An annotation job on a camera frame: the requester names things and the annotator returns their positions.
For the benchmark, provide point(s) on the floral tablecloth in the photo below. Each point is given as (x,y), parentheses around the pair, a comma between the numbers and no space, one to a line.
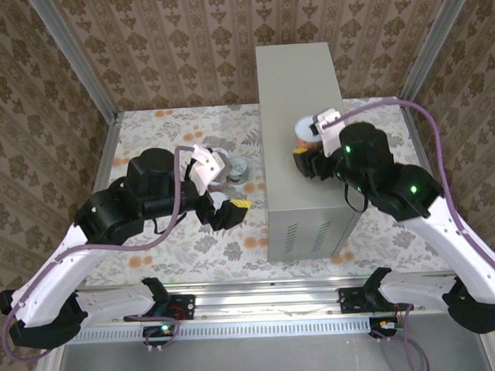
(172,257)

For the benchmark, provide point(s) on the aluminium frame post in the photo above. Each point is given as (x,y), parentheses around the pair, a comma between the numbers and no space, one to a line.
(434,44)
(79,65)

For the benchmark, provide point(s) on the peach label can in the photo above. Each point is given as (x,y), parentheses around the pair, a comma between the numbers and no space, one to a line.
(303,128)

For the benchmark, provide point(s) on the grey metal tray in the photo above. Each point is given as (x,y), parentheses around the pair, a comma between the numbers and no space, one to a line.
(257,360)

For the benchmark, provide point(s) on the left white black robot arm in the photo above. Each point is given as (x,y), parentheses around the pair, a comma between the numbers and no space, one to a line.
(51,278)

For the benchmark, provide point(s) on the small controller board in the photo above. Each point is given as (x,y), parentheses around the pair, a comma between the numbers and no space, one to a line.
(384,325)
(161,330)

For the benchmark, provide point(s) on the aluminium table side rail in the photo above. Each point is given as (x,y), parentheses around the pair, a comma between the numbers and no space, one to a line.
(106,158)
(407,115)

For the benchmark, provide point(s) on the silver pull-tab lid can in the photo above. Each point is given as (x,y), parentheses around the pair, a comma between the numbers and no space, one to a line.
(239,171)

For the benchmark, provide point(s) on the grey metal box counter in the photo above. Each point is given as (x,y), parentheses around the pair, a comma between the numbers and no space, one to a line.
(288,192)

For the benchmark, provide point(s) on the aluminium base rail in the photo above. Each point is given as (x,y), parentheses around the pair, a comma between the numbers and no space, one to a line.
(268,300)

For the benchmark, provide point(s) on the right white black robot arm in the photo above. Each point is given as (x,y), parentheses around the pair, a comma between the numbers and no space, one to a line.
(457,243)

